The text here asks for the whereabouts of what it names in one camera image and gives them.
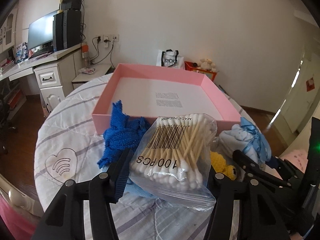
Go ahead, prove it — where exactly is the yellow crochet toy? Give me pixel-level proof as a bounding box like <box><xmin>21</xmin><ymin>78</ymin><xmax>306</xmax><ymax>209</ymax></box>
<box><xmin>210</xmin><ymin>152</ymin><xmax>237</xmax><ymax>180</ymax></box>

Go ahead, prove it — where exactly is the light blue terry headband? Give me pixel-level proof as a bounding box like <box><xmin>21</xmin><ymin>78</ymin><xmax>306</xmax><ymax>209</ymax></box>
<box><xmin>124</xmin><ymin>183</ymin><xmax>157</xmax><ymax>199</ymax></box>

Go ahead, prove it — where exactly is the light blue baby clothes bundle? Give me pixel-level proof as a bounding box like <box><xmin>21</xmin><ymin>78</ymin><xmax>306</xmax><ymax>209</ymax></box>
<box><xmin>219</xmin><ymin>117</ymin><xmax>272</xmax><ymax>165</ymax></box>

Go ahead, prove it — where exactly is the pink floral bedding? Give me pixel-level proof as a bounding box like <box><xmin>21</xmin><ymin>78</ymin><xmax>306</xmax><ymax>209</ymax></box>
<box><xmin>281</xmin><ymin>150</ymin><xmax>308</xmax><ymax>173</ymax></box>

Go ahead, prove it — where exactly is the striped white tablecloth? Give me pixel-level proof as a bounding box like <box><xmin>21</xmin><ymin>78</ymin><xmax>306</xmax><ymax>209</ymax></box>
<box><xmin>34</xmin><ymin>75</ymin><xmax>209</xmax><ymax>239</ymax></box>

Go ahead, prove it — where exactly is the dark blue knitted cloth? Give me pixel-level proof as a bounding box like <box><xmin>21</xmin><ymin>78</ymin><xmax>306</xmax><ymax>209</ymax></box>
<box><xmin>97</xmin><ymin>100</ymin><xmax>151</xmax><ymax>169</ymax></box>

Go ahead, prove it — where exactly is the small white side table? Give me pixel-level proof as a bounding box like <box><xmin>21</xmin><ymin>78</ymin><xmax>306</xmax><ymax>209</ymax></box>
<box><xmin>72</xmin><ymin>63</ymin><xmax>111</xmax><ymax>89</ymax></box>

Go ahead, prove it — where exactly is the white desk with drawers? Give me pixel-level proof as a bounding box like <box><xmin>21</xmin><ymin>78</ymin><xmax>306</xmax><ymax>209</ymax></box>
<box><xmin>1</xmin><ymin>44</ymin><xmax>82</xmax><ymax>115</ymax></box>

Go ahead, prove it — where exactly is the pink shallow box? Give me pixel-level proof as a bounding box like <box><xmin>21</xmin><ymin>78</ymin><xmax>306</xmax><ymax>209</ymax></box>
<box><xmin>92</xmin><ymin>64</ymin><xmax>240</xmax><ymax>134</ymax></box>

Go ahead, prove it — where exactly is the cream plush toy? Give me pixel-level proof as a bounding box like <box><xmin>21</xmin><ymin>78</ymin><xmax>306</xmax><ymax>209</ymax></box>
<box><xmin>199</xmin><ymin>59</ymin><xmax>216</xmax><ymax>72</ymax></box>

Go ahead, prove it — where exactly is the red toy box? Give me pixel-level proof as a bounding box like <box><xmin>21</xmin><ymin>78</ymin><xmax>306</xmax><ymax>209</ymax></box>
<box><xmin>184</xmin><ymin>61</ymin><xmax>217</xmax><ymax>81</ymax></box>

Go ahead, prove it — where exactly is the orange white bottle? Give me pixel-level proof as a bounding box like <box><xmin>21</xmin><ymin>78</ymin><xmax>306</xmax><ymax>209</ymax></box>
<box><xmin>81</xmin><ymin>44</ymin><xmax>90</xmax><ymax>67</ymax></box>

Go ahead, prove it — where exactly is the white tote bag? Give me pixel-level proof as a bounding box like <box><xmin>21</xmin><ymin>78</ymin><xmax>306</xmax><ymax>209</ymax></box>
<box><xmin>156</xmin><ymin>49</ymin><xmax>184</xmax><ymax>69</ymax></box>

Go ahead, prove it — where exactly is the black computer monitor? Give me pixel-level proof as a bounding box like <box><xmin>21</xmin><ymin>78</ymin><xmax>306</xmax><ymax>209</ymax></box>
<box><xmin>27</xmin><ymin>10</ymin><xmax>57</xmax><ymax>50</ymax></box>

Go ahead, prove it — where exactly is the black computer tower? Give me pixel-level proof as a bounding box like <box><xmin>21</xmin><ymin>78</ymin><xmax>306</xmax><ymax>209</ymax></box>
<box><xmin>53</xmin><ymin>10</ymin><xmax>81</xmax><ymax>51</ymax></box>

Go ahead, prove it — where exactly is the white glass door cabinet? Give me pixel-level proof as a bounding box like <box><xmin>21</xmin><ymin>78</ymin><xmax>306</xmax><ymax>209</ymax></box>
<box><xmin>1</xmin><ymin>8</ymin><xmax>18</xmax><ymax>53</ymax></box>

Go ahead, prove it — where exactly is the black speaker box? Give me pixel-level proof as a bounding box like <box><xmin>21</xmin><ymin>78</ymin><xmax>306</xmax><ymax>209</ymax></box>
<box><xmin>60</xmin><ymin>0</ymin><xmax>82</xmax><ymax>10</ymax></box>

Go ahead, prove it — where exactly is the white wall socket strip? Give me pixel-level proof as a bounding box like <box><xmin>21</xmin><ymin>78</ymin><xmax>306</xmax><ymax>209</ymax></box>
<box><xmin>96</xmin><ymin>34</ymin><xmax>119</xmax><ymax>48</ymax></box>

